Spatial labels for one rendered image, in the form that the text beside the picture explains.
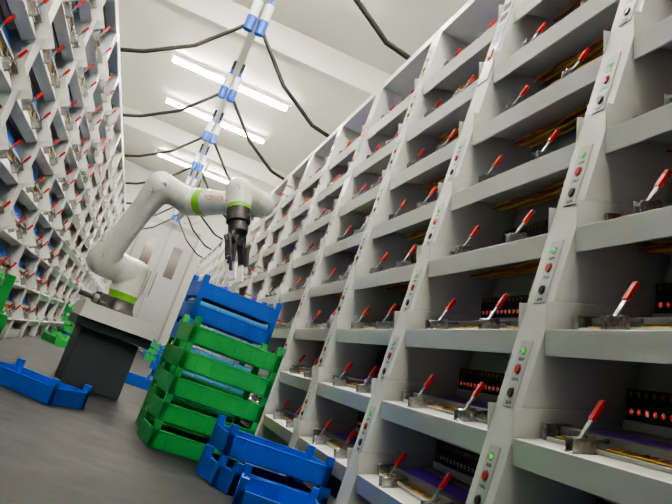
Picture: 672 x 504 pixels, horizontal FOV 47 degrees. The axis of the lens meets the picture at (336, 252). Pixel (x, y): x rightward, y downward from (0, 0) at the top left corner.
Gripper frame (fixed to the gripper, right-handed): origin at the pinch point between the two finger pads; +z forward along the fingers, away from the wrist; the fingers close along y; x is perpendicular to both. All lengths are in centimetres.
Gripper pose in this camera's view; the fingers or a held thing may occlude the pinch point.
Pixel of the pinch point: (236, 273)
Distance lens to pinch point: 283.9
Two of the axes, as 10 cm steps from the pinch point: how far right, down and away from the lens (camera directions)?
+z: 0.2, 9.0, -4.3
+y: -5.5, -3.5, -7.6
